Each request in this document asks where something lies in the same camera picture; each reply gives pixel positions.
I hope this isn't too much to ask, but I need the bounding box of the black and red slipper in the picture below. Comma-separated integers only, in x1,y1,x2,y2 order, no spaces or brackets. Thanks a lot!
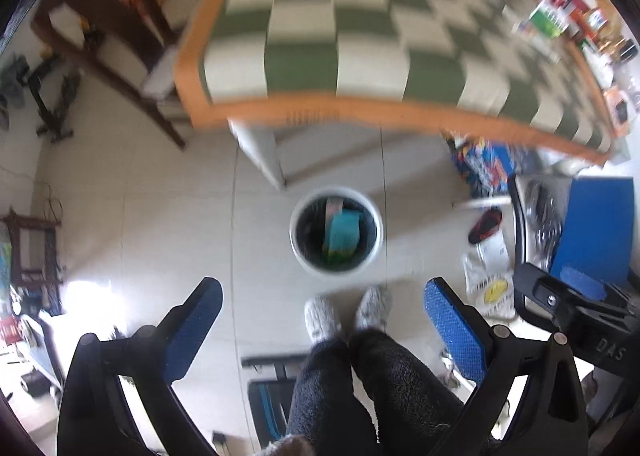
467,208,503,245

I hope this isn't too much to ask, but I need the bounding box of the dark wooden chair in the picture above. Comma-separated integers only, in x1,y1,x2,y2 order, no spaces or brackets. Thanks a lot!
31,0,188,151

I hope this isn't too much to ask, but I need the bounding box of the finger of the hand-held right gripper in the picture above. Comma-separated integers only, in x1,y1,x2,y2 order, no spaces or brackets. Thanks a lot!
513,263,581,333
559,265,632,311

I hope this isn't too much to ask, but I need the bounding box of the person's leg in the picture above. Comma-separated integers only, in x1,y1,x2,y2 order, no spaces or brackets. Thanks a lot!
349,328,468,456
286,336,373,456

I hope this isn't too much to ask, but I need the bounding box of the white plastic bag yellow print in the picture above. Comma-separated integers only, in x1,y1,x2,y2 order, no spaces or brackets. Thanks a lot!
462,231,516,321

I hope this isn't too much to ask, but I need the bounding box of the green checkered tablecloth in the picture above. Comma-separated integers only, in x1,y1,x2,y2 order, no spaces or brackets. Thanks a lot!
173,0,617,165

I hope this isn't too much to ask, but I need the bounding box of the person's right leg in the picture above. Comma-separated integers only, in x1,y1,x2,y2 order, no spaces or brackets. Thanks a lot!
349,328,468,456

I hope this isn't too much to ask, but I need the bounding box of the green can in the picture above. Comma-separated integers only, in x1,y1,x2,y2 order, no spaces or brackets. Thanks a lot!
530,3,571,39

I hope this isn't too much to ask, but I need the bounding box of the colourful snack packets bag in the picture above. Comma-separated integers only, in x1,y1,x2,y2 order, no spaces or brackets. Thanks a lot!
447,133,516,199

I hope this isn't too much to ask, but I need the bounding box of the wooden frame rack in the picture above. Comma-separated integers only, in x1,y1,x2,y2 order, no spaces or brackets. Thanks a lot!
1,207,65,289

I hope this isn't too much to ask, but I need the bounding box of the blue panel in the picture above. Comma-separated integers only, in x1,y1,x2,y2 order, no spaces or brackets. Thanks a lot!
549,177,636,291

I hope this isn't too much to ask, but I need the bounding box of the white table leg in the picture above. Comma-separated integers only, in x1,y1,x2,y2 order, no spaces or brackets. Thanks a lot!
229,119,287,191

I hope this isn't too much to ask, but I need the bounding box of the grey fuzzy right slipper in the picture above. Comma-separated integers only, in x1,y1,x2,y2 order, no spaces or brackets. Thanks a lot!
354,284,393,333

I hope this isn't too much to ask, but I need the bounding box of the row of bottles and jars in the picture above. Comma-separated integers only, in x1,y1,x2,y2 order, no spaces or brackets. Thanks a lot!
536,0,638,64

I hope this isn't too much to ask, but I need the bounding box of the black metal stand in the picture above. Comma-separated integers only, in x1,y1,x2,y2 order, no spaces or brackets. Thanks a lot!
26,58,82,143

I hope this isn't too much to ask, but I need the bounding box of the grey fuzzy slipper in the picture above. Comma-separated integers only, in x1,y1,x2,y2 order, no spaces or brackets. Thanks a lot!
354,284,393,333
304,296,345,343

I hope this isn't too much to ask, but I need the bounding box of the person's left leg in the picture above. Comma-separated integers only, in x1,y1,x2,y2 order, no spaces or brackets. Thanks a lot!
286,336,373,456

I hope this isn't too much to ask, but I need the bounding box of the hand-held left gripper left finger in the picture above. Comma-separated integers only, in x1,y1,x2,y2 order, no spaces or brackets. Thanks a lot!
57,277,224,456

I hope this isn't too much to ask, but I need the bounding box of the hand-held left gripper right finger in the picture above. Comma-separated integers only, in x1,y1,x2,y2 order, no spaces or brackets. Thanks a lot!
424,277,591,456

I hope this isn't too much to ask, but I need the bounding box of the white round trash bin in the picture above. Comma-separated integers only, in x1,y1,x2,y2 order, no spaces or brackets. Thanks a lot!
289,186,385,277

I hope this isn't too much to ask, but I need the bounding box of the orange box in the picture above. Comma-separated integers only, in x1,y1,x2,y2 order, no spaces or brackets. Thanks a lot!
602,87,638,139

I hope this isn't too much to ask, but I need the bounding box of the grey fuzzy left slipper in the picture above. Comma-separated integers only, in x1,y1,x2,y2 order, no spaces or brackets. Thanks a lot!
304,296,345,343

